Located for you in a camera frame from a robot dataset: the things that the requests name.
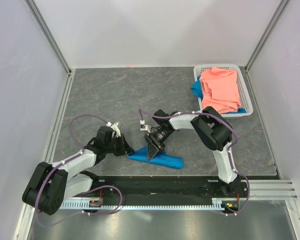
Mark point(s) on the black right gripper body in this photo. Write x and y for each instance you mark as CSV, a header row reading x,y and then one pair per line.
x,y
161,135

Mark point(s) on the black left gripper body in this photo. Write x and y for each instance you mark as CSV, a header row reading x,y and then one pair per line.
x,y
115,146

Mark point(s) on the blue satin napkin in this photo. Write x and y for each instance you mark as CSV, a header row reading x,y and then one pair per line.
x,y
160,159

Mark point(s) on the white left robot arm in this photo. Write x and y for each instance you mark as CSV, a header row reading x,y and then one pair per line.
x,y
53,183

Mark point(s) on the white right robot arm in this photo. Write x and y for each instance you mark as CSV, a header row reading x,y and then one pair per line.
x,y
212,129

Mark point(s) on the blue cloth in basket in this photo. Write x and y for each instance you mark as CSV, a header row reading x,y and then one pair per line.
x,y
196,89

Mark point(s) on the salmon pink cloth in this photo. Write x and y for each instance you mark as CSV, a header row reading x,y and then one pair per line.
x,y
220,90

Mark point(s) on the white plastic basket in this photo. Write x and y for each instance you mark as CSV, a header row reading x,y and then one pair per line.
x,y
242,88

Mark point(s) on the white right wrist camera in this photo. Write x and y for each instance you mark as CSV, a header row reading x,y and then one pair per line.
x,y
144,127

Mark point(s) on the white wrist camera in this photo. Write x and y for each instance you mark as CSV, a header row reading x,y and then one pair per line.
x,y
116,133
144,127

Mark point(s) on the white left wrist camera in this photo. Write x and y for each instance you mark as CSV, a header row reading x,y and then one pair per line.
x,y
116,133

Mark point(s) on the white slotted cable duct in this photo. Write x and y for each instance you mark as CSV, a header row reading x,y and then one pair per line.
x,y
86,203

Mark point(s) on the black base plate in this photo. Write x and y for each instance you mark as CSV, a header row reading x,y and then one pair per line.
x,y
164,190

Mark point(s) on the left aluminium frame post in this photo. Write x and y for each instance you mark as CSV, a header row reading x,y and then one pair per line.
x,y
48,34

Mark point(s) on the aluminium frame post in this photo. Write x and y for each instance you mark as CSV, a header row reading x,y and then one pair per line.
x,y
266,34
48,34

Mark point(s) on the aluminium front rail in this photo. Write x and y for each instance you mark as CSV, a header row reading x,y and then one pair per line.
x,y
259,187

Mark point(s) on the right aluminium frame post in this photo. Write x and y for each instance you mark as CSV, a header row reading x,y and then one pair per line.
x,y
266,34

